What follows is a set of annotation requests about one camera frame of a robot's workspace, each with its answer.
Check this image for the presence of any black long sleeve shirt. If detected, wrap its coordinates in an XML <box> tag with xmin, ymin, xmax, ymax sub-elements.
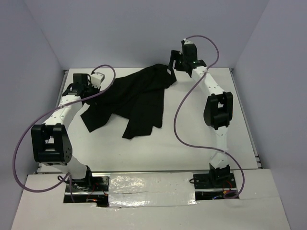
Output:
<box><xmin>81</xmin><ymin>64</ymin><xmax>176</xmax><ymax>139</ymax></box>

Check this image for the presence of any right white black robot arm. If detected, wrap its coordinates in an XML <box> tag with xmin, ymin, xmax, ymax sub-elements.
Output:
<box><xmin>167</xmin><ymin>40</ymin><xmax>233</xmax><ymax>187</ymax></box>

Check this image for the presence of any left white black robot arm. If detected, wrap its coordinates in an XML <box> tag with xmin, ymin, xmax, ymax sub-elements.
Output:
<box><xmin>31</xmin><ymin>72</ymin><xmax>105</xmax><ymax>191</ymax></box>

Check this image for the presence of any shiny silver tape sheet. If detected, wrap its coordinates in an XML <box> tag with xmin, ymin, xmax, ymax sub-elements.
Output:
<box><xmin>108</xmin><ymin>172</ymin><xmax>196</xmax><ymax>207</ymax></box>

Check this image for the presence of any white foam front board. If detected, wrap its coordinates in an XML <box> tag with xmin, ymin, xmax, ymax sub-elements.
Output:
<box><xmin>9</xmin><ymin>167</ymin><xmax>295</xmax><ymax>230</ymax></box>

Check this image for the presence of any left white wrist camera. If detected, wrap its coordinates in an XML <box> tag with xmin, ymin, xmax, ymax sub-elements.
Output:
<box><xmin>90</xmin><ymin>72</ymin><xmax>105</xmax><ymax>89</ymax></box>

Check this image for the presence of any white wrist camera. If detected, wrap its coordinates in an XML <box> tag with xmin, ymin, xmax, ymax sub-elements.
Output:
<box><xmin>181</xmin><ymin>39</ymin><xmax>193</xmax><ymax>45</ymax></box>
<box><xmin>90</xmin><ymin>72</ymin><xmax>105</xmax><ymax>89</ymax></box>

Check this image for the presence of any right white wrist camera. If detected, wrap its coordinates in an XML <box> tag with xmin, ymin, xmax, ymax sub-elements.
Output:
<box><xmin>181</xmin><ymin>39</ymin><xmax>193</xmax><ymax>45</ymax></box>

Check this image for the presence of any left aluminium table rail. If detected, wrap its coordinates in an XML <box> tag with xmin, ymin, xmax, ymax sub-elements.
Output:
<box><xmin>36</xmin><ymin>69</ymin><xmax>69</xmax><ymax>174</ymax></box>

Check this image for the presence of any aluminium table rail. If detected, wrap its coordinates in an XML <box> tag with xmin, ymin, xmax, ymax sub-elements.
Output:
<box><xmin>229</xmin><ymin>68</ymin><xmax>263</xmax><ymax>169</ymax></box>
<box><xmin>36</xmin><ymin>69</ymin><xmax>69</xmax><ymax>174</ymax></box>

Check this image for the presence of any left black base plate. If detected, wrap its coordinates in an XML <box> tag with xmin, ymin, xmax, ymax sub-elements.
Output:
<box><xmin>71</xmin><ymin>176</ymin><xmax>109</xmax><ymax>192</ymax></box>

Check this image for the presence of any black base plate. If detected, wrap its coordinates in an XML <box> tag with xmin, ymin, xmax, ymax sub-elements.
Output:
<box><xmin>189</xmin><ymin>172</ymin><xmax>236</xmax><ymax>190</ymax></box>
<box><xmin>71</xmin><ymin>176</ymin><xmax>109</xmax><ymax>192</ymax></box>

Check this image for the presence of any right aluminium table rail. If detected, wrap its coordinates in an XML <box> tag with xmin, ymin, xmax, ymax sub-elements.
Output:
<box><xmin>229</xmin><ymin>68</ymin><xmax>263</xmax><ymax>169</ymax></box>

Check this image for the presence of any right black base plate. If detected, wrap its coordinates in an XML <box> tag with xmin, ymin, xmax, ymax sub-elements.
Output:
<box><xmin>189</xmin><ymin>172</ymin><xmax>236</xmax><ymax>190</ymax></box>

